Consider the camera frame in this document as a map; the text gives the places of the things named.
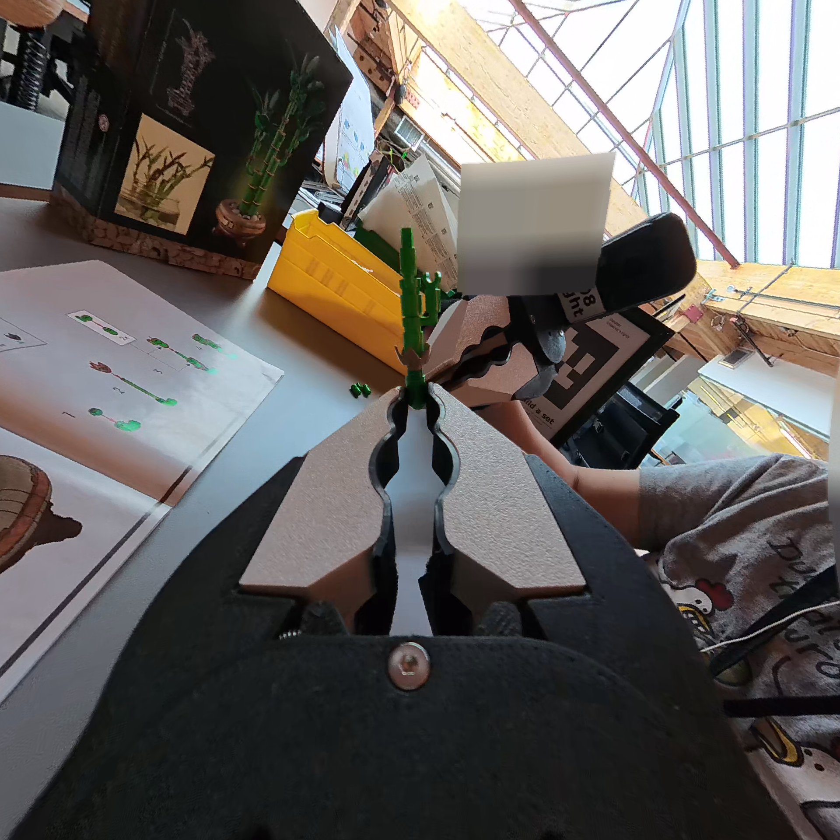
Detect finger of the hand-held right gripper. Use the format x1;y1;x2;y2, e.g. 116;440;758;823
427;295;513;383
446;344;552;409

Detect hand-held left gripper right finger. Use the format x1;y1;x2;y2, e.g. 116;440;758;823
425;383;588;635

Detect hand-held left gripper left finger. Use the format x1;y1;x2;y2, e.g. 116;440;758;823
238;387;403;632

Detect green lego bamboo stem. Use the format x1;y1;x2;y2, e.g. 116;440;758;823
395;227;445;412

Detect person's right forearm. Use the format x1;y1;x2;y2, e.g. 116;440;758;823
486;402;645;547

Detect open lego instruction booklet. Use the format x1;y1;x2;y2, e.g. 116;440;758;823
0;259;286;704

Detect black lego set box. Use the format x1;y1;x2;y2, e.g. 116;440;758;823
49;0;355;281

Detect black framed marker sign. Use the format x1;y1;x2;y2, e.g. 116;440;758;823
525;307;677;448

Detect white paper bags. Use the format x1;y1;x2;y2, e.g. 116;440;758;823
356;154;462;291

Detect yellow plastic bin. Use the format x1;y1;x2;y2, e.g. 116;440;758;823
267;209;424;376

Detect white printed sheet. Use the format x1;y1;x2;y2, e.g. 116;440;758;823
323;26;376;193

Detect person's grey printed shirt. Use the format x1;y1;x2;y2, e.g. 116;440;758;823
638;453;840;840

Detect thin white cord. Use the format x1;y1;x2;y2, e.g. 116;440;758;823
701;598;840;652

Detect black strap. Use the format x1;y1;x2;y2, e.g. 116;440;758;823
722;694;840;720

